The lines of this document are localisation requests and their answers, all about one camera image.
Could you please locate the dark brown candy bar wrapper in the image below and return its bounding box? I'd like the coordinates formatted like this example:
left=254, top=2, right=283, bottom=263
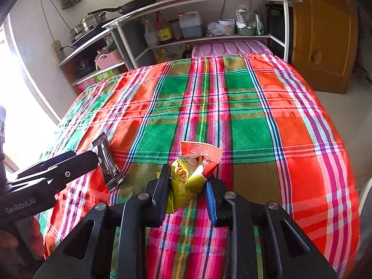
left=92, top=132, right=126, bottom=192

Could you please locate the red yellow snack wrapper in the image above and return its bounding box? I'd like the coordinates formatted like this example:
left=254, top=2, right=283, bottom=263
left=166, top=141, right=223, bottom=214

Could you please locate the white round trash bin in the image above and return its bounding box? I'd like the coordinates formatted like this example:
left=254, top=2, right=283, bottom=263
left=358, top=178, right=372, bottom=215

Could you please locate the white metal kitchen shelf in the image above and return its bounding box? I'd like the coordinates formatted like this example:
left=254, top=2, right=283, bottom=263
left=59, top=0, right=297, bottom=88

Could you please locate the person's left hand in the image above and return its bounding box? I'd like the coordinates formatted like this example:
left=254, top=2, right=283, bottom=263
left=1, top=217, right=44, bottom=265

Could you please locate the plaid red green tablecloth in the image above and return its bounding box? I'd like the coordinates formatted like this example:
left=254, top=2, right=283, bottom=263
left=38, top=54, right=359, bottom=278

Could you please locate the white power strip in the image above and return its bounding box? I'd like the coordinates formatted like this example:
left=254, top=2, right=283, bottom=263
left=52, top=40, right=66, bottom=63

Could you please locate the pink plastic basket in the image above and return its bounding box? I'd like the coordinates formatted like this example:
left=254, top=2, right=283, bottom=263
left=95, top=49, right=122, bottom=69

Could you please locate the steel pot with lid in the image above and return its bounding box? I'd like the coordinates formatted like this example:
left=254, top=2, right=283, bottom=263
left=70, top=11, right=106, bottom=41

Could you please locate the yellow label sauce bottle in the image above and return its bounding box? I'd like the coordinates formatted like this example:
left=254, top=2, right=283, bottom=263
left=156, top=11, right=173, bottom=45

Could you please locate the black frying pan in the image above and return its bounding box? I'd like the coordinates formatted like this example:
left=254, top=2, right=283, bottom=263
left=88, top=0, right=156, bottom=15

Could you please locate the white oil jug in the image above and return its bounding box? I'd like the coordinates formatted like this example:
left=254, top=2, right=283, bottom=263
left=178, top=11, right=203, bottom=39

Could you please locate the storage box with pink lid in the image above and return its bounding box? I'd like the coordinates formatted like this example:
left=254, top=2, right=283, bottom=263
left=192, top=40, right=273, bottom=58

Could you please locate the wooden door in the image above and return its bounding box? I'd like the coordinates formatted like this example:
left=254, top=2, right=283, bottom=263
left=291, top=0, right=359, bottom=94

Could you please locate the white lidded tub on shelf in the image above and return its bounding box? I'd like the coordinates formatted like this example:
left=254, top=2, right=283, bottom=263
left=218, top=19, right=235, bottom=36

